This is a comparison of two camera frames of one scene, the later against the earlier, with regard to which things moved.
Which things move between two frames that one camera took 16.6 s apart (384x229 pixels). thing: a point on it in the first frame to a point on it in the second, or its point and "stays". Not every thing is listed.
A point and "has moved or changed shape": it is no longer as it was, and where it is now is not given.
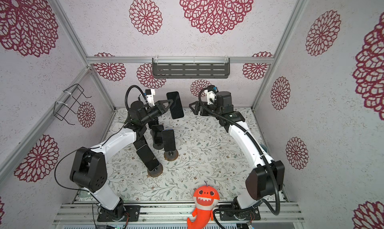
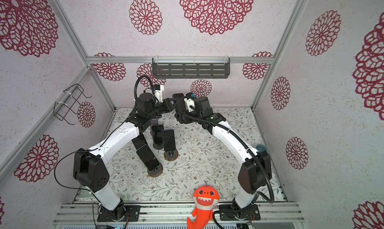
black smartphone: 176,108 has moved or changed shape
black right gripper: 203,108 to 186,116
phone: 139,142 stays
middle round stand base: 171,155 stays
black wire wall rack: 61,110 stays
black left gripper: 160,106 stays
